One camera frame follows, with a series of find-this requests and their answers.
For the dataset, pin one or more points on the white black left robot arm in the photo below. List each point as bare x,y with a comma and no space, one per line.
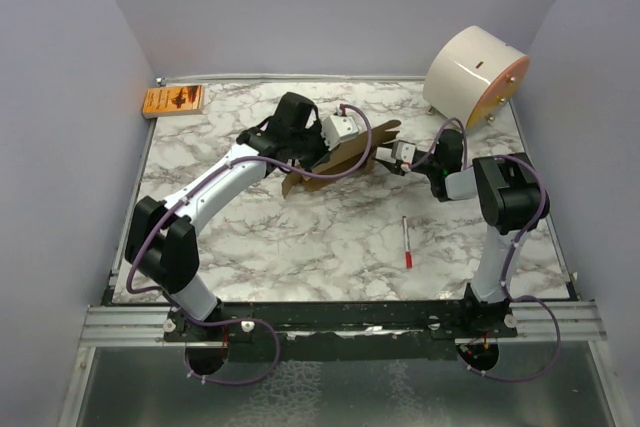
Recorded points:
162,238

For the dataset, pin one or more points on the large white cylindrical roll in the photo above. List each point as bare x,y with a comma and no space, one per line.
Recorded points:
473,75

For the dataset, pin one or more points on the red capped white marker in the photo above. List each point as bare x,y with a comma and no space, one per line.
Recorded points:
407,244

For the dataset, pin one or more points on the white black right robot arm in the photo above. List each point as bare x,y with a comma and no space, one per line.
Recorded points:
512,202

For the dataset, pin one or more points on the orange paperback book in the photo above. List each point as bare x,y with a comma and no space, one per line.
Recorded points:
170,101

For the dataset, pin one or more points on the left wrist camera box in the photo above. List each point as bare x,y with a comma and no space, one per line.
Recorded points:
337,129

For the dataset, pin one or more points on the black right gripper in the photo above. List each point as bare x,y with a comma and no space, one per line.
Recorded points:
391,167

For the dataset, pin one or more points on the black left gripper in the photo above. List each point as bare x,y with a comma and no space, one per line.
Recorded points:
316,130

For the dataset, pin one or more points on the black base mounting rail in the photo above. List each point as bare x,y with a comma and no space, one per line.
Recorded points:
247,336

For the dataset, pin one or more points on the brown cardboard box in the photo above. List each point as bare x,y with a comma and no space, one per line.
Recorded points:
343,158

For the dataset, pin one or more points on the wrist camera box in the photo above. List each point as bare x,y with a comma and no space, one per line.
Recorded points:
403,152
337,129

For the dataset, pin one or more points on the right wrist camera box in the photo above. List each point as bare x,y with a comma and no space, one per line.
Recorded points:
403,152

